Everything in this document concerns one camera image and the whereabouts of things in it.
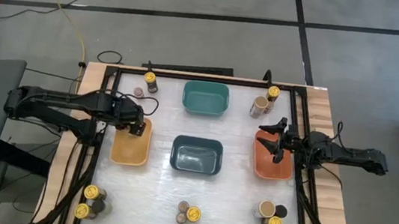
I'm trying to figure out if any black aluminium table frame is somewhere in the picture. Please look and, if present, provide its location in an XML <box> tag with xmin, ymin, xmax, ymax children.
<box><xmin>30</xmin><ymin>55</ymin><xmax>368</xmax><ymax>224</ymax></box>

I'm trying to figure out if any long black bar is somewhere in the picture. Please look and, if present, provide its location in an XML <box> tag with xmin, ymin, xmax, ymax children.
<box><xmin>141</xmin><ymin>58</ymin><xmax>235</xmax><ymax>79</ymax></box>

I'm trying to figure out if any yellow plastic bin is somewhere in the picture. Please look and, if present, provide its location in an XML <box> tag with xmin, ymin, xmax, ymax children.
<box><xmin>109</xmin><ymin>113</ymin><xmax>155</xmax><ymax>169</ymax></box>

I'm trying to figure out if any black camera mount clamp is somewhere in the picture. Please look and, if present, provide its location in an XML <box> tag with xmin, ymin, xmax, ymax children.
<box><xmin>261</xmin><ymin>68</ymin><xmax>275</xmax><ymax>86</ymax></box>

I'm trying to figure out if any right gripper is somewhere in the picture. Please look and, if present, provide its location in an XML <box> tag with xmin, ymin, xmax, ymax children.
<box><xmin>252</xmin><ymin>113</ymin><xmax>303</xmax><ymax>168</ymax></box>

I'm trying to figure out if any orange plastic bin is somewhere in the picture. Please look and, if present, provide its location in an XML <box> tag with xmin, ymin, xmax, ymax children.
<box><xmin>249</xmin><ymin>128</ymin><xmax>298</xmax><ymax>184</ymax></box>

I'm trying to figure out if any yellow hanging cable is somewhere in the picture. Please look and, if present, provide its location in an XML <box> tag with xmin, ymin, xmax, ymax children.
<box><xmin>18</xmin><ymin>0</ymin><xmax>93</xmax><ymax>85</ymax></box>

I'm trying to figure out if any dark blue plastic bin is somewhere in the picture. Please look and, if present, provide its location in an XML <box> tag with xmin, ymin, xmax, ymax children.
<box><xmin>169</xmin><ymin>133</ymin><xmax>226</xmax><ymax>177</ymax></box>

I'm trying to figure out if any black cable loop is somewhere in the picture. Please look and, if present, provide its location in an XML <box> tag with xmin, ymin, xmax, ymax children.
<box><xmin>95</xmin><ymin>48</ymin><xmax>125</xmax><ymax>66</ymax></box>

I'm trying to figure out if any teal plastic bin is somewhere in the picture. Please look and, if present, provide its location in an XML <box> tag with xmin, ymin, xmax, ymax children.
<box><xmin>180</xmin><ymin>79</ymin><xmax>232</xmax><ymax>118</ymax></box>

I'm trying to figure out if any black-lid glass spice jar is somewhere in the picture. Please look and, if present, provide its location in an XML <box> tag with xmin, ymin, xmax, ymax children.
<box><xmin>272</xmin><ymin>204</ymin><xmax>290</xmax><ymax>220</ymax></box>
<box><xmin>89</xmin><ymin>198</ymin><xmax>114</xmax><ymax>217</ymax></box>

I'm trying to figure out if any black stand base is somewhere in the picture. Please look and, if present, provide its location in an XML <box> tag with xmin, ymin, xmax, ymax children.
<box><xmin>0</xmin><ymin>139</ymin><xmax>54</xmax><ymax>179</ymax></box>

